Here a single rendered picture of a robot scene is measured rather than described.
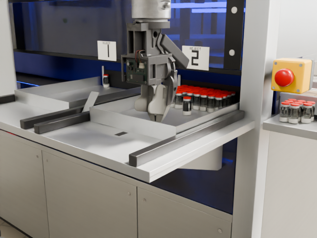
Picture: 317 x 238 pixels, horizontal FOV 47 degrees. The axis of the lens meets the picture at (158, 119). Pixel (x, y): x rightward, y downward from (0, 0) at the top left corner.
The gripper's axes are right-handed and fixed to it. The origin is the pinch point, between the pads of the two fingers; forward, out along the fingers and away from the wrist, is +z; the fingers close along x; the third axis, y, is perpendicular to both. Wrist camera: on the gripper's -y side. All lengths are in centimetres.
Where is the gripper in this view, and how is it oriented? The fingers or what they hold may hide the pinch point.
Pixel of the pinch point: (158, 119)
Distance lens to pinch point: 77.0
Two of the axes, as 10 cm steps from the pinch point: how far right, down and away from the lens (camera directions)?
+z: 0.0, 9.6, 2.7
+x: 7.8, 1.7, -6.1
